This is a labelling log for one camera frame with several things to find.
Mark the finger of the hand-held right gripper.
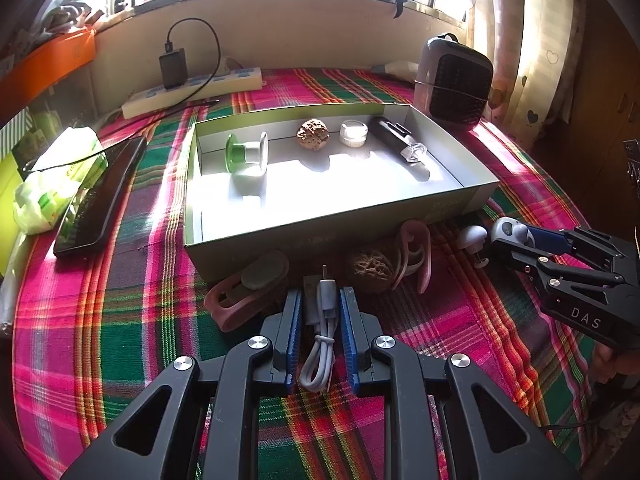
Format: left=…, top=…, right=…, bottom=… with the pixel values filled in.
left=492, top=240, right=626, bottom=291
left=527, top=225, right=636, bottom=271

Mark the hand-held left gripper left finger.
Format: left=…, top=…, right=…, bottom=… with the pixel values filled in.
left=60, top=287, right=304, bottom=480

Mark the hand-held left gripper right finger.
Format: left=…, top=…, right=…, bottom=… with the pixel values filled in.
left=340, top=286, right=583, bottom=480

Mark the white usb cable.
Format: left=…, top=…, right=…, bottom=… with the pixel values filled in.
left=299, top=265, right=346, bottom=393

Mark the grey white mouse-shaped gadget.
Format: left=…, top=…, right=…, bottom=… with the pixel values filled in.
left=456, top=217, right=533, bottom=267

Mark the pink clip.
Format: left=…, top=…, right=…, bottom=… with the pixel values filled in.
left=392, top=220, right=433, bottom=295
left=204, top=251, right=291, bottom=333

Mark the dark brown walnut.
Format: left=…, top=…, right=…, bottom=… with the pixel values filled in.
left=345, top=252, right=393, bottom=293

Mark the cardboard box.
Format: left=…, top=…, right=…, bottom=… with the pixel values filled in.
left=182, top=102, right=501, bottom=283

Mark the black clear-tipped device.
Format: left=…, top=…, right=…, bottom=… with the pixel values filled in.
left=369, top=116, right=430, bottom=165

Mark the green white knob stand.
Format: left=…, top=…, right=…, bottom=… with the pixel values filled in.
left=224, top=131, right=270, bottom=177

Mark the light brown walnut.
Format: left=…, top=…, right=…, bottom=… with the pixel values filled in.
left=296, top=119, right=331, bottom=151

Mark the white round jar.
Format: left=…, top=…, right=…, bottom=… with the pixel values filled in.
left=339, top=119, right=370, bottom=148

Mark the person's right hand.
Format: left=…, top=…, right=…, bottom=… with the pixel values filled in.
left=592, top=345, right=640, bottom=386

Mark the dark wooden cabinet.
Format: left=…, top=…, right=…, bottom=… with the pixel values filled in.
left=530, top=0, right=640, bottom=231

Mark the small grey heater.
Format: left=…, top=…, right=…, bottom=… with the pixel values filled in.
left=414, top=34, right=495, bottom=131

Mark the heart print curtain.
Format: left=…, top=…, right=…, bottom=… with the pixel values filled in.
left=492, top=0, right=586, bottom=136

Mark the white blue tube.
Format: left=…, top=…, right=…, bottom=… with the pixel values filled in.
left=372, top=60, right=418, bottom=81

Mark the black smartphone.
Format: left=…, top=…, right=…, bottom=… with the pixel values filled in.
left=52, top=135, right=148, bottom=258

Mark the white power strip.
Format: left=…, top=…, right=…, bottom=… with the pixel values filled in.
left=121, top=66, right=263, bottom=120

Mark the green tissue pack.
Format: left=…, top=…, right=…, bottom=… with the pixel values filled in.
left=12, top=127, right=108, bottom=235

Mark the white sheet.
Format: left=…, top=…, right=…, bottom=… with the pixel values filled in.
left=0, top=255, right=26, bottom=338

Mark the black charger adapter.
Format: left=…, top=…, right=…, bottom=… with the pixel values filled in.
left=159, top=49, right=188, bottom=90

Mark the yellow-green box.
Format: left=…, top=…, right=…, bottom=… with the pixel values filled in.
left=0, top=152, right=31, bottom=276

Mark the green printed carton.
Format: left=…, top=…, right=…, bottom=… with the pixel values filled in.
left=12, top=110, right=63, bottom=158

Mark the green white striped box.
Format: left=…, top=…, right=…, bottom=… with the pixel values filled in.
left=0, top=110, right=33, bottom=161

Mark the orange box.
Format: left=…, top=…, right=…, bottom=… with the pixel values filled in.
left=0, top=29, right=97, bottom=111

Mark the plastic bag clutter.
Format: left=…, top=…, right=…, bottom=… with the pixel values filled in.
left=30, top=0, right=108, bottom=41

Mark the black charging cable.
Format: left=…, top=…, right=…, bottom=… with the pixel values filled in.
left=20, top=18, right=222, bottom=181

